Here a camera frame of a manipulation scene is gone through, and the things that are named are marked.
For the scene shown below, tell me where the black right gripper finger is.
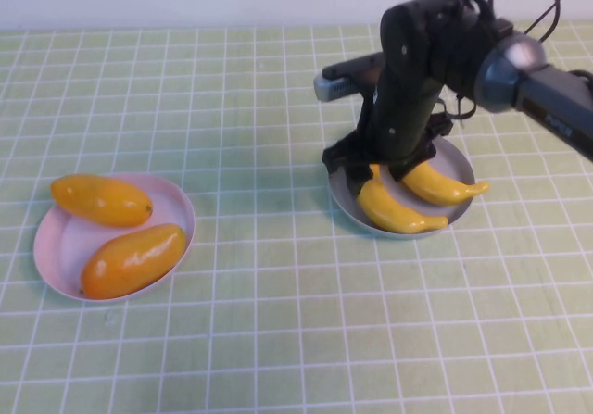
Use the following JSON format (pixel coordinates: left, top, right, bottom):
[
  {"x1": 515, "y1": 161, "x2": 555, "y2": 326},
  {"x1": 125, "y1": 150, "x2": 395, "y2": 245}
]
[
  {"x1": 322, "y1": 144, "x2": 372, "y2": 194},
  {"x1": 388, "y1": 150, "x2": 437, "y2": 184}
]

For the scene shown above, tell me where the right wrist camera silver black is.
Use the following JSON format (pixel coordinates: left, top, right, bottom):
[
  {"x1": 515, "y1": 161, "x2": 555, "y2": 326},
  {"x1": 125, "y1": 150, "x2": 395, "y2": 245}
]
[{"x1": 313, "y1": 52, "x2": 386, "y2": 102}]

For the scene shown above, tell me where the orange-yellow toy mango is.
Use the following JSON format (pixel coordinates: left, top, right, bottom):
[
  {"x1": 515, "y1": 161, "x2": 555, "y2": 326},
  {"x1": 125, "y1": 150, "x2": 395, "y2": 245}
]
[
  {"x1": 50, "y1": 174, "x2": 154, "y2": 229},
  {"x1": 80, "y1": 222, "x2": 187, "y2": 301}
]

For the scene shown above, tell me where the black cable tie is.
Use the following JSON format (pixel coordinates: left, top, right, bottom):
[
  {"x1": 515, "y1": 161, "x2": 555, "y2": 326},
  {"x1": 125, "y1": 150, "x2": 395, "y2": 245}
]
[
  {"x1": 489, "y1": 0, "x2": 572, "y2": 44},
  {"x1": 451, "y1": 90, "x2": 479, "y2": 133}
]

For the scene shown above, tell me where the yellow toy banana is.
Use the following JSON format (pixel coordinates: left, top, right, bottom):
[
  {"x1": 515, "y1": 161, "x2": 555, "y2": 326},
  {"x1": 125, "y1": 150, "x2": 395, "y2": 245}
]
[
  {"x1": 356, "y1": 163, "x2": 450, "y2": 236},
  {"x1": 400, "y1": 161, "x2": 491, "y2": 207}
]

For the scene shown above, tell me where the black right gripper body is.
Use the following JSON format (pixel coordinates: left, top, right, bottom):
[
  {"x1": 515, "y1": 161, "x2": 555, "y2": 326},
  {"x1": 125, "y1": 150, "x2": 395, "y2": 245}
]
[{"x1": 351, "y1": 75, "x2": 453, "y2": 168}]

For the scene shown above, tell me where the blue-grey round plate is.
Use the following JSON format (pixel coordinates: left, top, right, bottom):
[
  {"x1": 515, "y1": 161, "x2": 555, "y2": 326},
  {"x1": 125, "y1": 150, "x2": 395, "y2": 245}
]
[{"x1": 326, "y1": 135, "x2": 476, "y2": 241}]

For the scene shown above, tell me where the pink round plate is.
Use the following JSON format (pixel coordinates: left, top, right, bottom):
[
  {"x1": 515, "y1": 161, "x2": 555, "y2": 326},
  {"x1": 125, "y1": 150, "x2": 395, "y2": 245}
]
[{"x1": 32, "y1": 171, "x2": 196, "y2": 302}]

